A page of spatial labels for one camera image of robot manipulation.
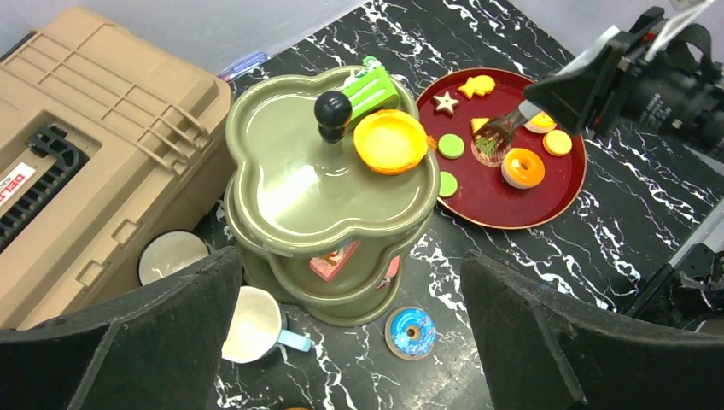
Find blue frosted donut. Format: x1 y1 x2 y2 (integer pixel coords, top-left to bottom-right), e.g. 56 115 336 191
384 307 437 361

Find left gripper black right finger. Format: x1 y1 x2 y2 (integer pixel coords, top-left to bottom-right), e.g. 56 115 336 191
461 250 723 409

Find green three-tier serving stand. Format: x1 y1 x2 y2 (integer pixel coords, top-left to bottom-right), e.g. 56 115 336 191
225 65 441 327

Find pink sprinkled cake slice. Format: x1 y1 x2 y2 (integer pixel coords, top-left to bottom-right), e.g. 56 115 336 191
377 255 400 289

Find orange glazed donut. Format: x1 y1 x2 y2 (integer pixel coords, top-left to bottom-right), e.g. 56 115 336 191
501 148 546 190

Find red round lacquer tray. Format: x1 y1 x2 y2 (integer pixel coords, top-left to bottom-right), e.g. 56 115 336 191
417 67 587 230

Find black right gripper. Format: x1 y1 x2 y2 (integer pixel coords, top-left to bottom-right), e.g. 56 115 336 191
523 5 723 161

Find white cup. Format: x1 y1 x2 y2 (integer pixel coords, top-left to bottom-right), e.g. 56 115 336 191
137 230 212 286

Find white plastic tongs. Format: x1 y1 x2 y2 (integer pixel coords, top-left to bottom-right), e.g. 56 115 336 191
473 100 542 158

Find yellow glazed donut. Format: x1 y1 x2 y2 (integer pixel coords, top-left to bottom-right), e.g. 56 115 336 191
524 112 557 134

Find orange flower cookie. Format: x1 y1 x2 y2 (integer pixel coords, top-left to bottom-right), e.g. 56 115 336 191
427 135 438 150

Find blue mug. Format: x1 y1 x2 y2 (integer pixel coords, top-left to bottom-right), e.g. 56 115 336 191
221 285 312 364

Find tan plastic toolbox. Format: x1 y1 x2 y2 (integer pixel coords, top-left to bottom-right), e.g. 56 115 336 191
1 7 234 330

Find square yellow cracker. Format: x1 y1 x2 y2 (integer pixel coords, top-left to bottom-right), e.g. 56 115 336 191
470 117 489 135

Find green cube sweet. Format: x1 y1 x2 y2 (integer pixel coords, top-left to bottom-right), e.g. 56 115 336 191
342 56 400 126

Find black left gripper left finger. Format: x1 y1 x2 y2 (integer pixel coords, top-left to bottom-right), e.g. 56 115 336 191
1 247 242 409

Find blue red marker pen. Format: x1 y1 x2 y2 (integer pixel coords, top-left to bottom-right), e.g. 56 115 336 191
218 51 268 82

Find fish shaped yellow cookie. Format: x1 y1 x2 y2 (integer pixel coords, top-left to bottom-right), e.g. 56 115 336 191
458 75 496 100

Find green macaron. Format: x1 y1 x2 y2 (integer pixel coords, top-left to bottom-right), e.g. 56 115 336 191
437 133 465 160
439 171 458 198

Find star shaped cookie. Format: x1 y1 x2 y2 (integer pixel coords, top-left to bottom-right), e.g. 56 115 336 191
433 91 460 116

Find red layered cake square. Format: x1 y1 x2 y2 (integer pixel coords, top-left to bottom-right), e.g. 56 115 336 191
309 241 360 282

